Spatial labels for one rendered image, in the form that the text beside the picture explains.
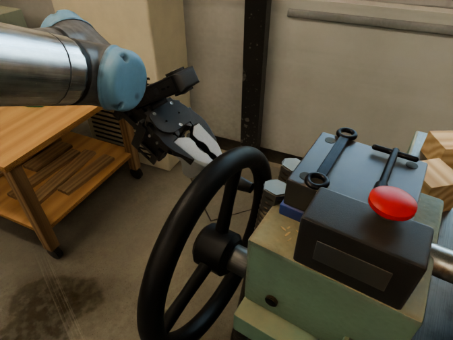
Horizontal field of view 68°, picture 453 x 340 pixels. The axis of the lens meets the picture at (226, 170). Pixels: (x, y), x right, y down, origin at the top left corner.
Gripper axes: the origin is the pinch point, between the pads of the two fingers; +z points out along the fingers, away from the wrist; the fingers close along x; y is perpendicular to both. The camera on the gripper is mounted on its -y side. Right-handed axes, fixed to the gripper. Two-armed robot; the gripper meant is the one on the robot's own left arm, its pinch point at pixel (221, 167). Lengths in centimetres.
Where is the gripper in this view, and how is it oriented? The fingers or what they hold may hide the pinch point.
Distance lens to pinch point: 51.7
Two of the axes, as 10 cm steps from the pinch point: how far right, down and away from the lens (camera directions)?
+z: 7.3, 6.8, -0.4
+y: -4.2, 5.0, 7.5
